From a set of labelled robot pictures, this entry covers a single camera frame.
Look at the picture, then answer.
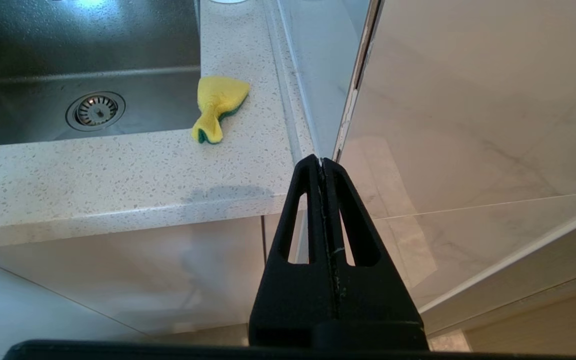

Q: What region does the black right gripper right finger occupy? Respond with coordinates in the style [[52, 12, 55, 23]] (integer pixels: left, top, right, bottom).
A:
[[322, 157, 429, 351]]

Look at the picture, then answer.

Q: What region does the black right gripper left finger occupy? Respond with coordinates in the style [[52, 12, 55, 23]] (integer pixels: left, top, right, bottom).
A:
[[248, 154, 338, 351]]

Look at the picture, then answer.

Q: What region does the yellow green sponge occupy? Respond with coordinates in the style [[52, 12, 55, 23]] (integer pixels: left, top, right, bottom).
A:
[[191, 75, 251, 145]]

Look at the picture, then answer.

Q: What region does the stainless steel sink basin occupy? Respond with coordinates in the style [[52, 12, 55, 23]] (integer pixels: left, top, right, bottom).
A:
[[0, 0, 202, 148]]

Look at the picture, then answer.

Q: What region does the round metal drain strainer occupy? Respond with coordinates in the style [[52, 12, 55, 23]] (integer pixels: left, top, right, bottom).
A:
[[65, 91, 126, 132]]

